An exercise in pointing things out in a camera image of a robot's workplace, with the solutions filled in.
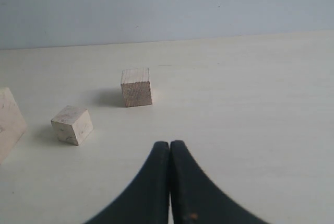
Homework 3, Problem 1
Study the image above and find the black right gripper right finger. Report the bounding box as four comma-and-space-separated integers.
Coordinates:
170, 140, 266, 224

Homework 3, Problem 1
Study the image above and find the large wooden cube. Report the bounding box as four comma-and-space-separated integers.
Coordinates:
0, 87, 27, 163

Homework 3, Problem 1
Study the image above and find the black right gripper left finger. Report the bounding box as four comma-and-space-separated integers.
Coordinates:
87, 142, 170, 224

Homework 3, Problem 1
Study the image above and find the medium wooden cube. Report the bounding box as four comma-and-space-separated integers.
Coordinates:
121, 67, 153, 108

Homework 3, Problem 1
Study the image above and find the small wooden cube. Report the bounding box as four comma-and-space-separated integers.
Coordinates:
51, 105, 94, 146

